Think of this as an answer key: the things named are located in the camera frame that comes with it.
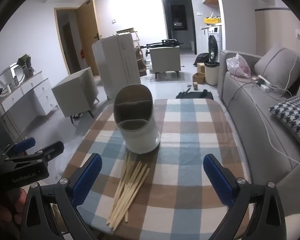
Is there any white dresser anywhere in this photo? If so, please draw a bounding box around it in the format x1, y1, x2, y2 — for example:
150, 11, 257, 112
0, 71, 59, 140

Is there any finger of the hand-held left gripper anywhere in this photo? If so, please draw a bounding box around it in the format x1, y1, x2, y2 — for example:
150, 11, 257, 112
0, 137, 36, 157
5, 141, 65, 165

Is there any wooden door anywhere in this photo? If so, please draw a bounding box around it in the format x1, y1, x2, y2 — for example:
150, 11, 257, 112
76, 0, 102, 75

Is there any round mirror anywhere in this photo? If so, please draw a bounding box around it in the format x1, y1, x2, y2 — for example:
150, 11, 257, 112
0, 61, 25, 88

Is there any pile of wooden chopsticks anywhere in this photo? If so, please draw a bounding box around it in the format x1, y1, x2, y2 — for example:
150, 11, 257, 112
106, 152, 150, 230

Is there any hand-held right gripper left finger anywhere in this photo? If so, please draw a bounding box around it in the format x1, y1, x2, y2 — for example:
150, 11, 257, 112
20, 152, 103, 240

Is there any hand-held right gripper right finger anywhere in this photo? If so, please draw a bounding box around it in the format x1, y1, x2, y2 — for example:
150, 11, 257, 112
202, 153, 287, 240

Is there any yellow crate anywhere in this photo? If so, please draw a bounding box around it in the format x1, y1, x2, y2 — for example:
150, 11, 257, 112
204, 17, 222, 25

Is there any person's left hand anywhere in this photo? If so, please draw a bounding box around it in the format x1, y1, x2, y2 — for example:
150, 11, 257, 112
0, 187, 28, 240

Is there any white washing machine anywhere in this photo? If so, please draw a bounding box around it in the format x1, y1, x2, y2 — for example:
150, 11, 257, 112
207, 25, 223, 63

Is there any beige trash bin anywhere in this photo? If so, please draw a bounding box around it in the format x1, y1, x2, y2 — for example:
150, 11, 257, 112
204, 61, 220, 86

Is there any checkered tablecloth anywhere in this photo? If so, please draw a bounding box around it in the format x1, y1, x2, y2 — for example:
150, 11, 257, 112
57, 98, 253, 240

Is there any white plastic bag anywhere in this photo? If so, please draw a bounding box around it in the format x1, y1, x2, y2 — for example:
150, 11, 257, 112
226, 53, 251, 78

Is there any black floor bag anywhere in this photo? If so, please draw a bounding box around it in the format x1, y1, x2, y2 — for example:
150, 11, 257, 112
175, 89, 214, 100

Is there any houndstooth pillow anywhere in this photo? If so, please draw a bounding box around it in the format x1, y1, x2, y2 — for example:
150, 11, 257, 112
269, 96, 300, 150

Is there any white cable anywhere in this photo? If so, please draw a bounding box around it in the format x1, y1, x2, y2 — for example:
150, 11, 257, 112
249, 84, 300, 170

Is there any open cardboard box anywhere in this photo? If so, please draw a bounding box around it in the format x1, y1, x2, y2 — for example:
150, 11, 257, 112
192, 72, 206, 84

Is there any grey sofa cushion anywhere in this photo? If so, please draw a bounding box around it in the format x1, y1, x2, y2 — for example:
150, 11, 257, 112
254, 47, 300, 97

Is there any black trash bag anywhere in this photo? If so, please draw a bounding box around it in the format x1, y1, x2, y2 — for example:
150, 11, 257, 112
193, 53, 209, 67

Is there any wooden rack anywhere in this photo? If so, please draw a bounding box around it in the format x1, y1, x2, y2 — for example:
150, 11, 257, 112
116, 27, 147, 77

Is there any black tripod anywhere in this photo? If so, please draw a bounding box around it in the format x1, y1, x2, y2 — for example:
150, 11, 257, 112
140, 38, 184, 50

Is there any tall white cabinet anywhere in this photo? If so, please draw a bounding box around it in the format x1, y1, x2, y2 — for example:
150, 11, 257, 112
92, 32, 142, 100

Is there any grey sofa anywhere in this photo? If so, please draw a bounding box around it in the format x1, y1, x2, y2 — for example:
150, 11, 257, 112
217, 44, 300, 230

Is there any white utensil holder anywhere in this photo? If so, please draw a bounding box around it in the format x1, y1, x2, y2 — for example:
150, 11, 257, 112
113, 84, 162, 155

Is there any white power strip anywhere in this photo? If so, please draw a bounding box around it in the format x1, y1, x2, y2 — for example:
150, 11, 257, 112
257, 75, 273, 86

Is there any white cube nightstand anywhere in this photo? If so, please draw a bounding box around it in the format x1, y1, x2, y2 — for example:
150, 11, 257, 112
52, 67, 100, 123

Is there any white nightstand with tripod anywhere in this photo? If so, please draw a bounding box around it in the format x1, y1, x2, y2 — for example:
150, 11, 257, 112
150, 45, 180, 79

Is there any dark cable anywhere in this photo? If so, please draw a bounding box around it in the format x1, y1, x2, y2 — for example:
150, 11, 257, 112
226, 82, 252, 108

